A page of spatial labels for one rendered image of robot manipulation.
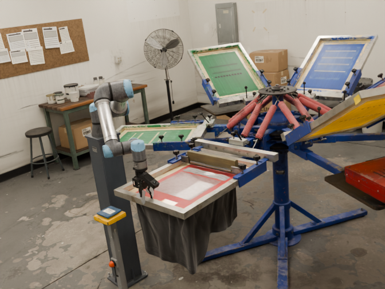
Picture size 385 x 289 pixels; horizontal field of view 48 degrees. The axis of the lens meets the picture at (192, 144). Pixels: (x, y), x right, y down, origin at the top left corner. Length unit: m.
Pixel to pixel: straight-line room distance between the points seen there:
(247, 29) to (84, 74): 2.79
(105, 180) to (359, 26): 4.55
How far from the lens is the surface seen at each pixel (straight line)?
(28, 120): 6.27
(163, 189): 2.64
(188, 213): 2.28
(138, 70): 7.34
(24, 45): 6.19
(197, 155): 2.87
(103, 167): 3.05
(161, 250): 2.71
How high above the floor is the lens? 2.03
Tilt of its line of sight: 19 degrees down
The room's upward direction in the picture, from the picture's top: 6 degrees counter-clockwise
